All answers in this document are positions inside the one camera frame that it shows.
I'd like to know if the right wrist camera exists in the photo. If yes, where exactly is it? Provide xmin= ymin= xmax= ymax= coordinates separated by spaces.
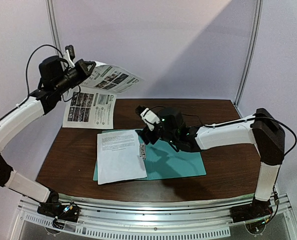
xmin=135 ymin=105 xmax=161 ymax=132

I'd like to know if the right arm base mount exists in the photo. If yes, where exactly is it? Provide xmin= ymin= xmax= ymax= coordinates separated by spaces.
xmin=229 ymin=198 xmax=279 ymax=224

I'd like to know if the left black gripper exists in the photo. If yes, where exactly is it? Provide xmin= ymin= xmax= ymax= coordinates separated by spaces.
xmin=54 ymin=58 xmax=97 ymax=94

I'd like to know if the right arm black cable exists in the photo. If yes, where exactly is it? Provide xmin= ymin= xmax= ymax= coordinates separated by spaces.
xmin=148 ymin=105 xmax=297 ymax=201

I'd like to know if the colourful printed leaflet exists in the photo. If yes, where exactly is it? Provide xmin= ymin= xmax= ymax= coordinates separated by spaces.
xmin=62 ymin=61 xmax=144 ymax=130

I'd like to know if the right aluminium wall post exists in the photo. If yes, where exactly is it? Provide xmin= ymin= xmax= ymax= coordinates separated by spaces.
xmin=233 ymin=0 xmax=263 ymax=109

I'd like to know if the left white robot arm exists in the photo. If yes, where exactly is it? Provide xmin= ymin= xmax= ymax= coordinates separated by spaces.
xmin=0 ymin=55 xmax=97 ymax=217

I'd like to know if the aluminium wall post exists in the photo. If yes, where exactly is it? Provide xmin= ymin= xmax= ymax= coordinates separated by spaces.
xmin=45 ymin=0 xmax=76 ymax=108
xmin=233 ymin=0 xmax=263 ymax=109

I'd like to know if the left aluminium wall post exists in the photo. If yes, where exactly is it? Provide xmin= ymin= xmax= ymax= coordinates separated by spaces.
xmin=45 ymin=0 xmax=76 ymax=108

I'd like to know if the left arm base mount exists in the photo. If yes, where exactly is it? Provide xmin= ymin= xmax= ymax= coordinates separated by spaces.
xmin=37 ymin=194 xmax=81 ymax=230

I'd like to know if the white printed paper sheet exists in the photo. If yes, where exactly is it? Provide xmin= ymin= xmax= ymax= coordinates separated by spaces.
xmin=96 ymin=130 xmax=147 ymax=185

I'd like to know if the chrome folder clip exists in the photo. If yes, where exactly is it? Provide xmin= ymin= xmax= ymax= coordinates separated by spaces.
xmin=139 ymin=143 xmax=147 ymax=161

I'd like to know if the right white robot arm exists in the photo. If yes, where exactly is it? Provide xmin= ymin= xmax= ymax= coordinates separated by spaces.
xmin=135 ymin=106 xmax=285 ymax=218

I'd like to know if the aluminium mounting rail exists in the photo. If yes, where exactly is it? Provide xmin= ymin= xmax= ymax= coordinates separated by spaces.
xmin=10 ymin=194 xmax=297 ymax=240

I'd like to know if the teal file folder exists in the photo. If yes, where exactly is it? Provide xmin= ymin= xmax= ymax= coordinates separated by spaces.
xmin=93 ymin=130 xmax=207 ymax=182

